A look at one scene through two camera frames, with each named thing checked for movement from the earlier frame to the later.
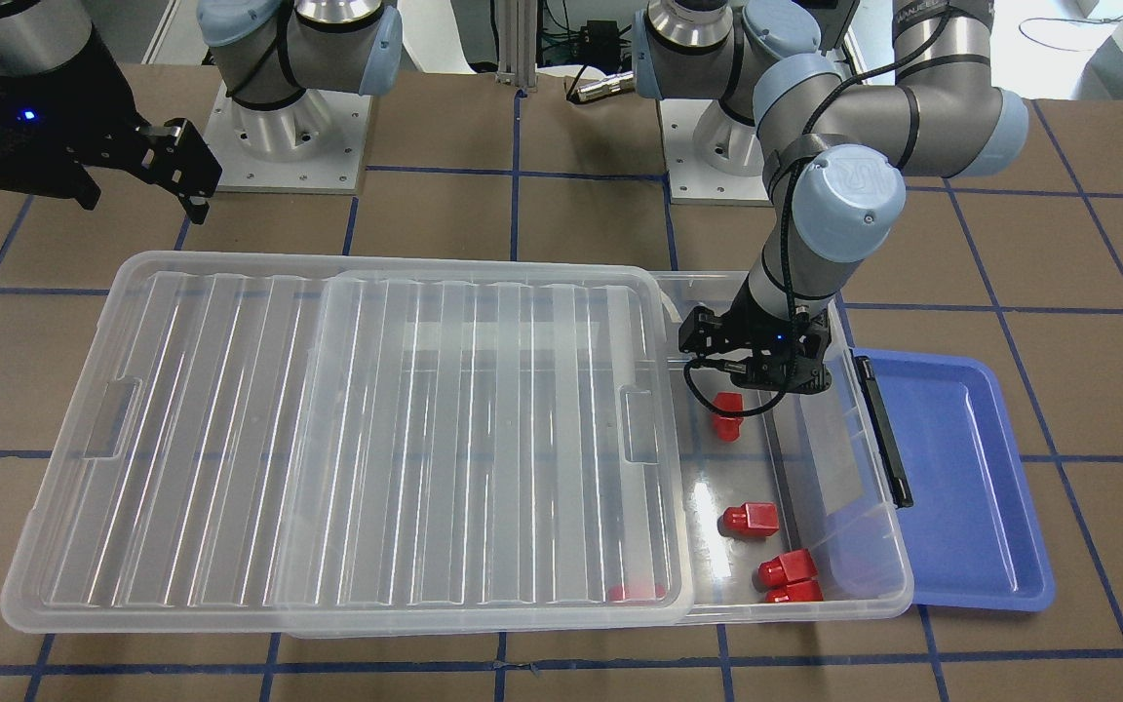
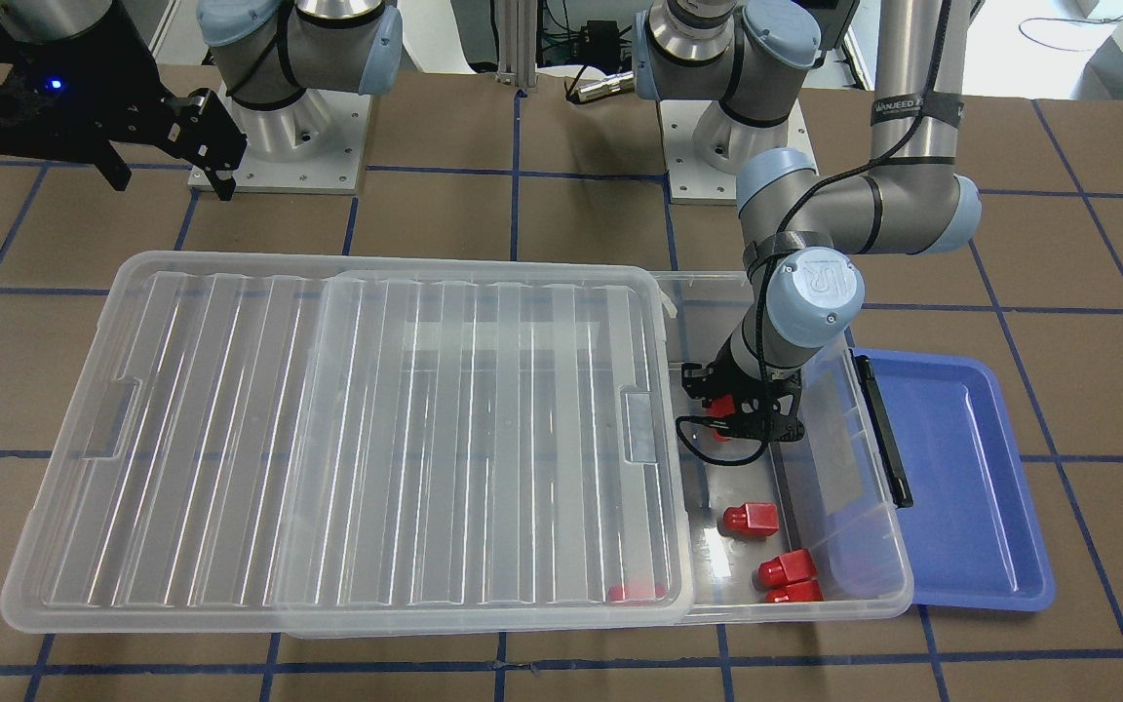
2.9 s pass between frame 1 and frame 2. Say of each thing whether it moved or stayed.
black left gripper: moved
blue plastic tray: stayed
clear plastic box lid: stayed
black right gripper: moved
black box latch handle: stayed
